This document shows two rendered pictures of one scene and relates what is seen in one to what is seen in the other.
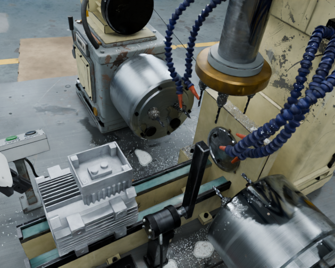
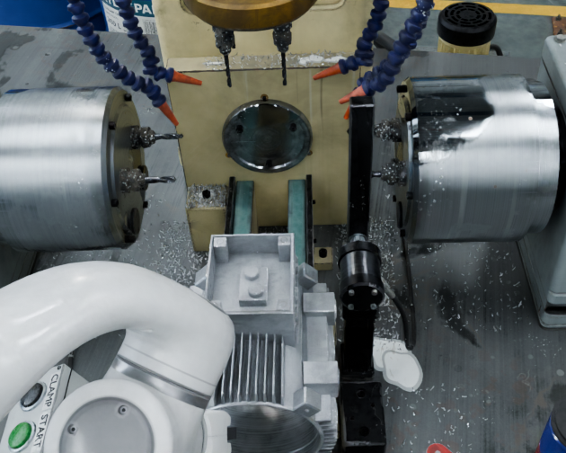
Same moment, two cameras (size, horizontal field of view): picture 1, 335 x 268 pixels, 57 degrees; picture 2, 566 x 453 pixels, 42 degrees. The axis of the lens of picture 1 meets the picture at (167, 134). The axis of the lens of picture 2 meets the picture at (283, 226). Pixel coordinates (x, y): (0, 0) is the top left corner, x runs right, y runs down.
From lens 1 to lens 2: 0.57 m
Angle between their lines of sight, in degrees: 36
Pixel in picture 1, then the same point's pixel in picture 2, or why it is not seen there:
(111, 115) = (0, 283)
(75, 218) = (314, 369)
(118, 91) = (29, 203)
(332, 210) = not seen: hidden behind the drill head
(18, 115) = not seen: outside the picture
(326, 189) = not seen: hidden behind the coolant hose
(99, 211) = (313, 335)
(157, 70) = (66, 104)
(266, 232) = (491, 137)
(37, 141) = (67, 388)
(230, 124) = (260, 85)
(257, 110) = (252, 43)
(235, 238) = (466, 182)
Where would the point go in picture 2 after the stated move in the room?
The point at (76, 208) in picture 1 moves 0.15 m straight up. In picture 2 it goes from (296, 362) to (290, 276)
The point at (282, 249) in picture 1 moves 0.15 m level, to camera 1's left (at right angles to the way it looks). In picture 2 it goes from (523, 134) to (472, 199)
